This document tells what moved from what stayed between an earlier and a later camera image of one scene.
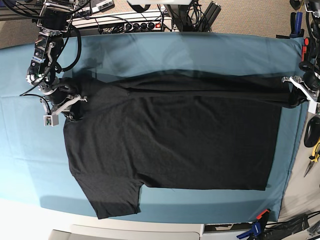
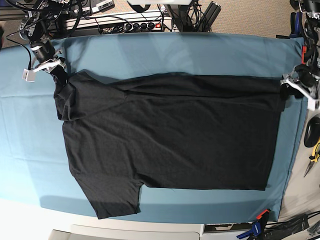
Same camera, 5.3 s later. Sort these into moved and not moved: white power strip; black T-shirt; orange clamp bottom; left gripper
Moved: left gripper
Not moved: orange clamp bottom; black T-shirt; white power strip
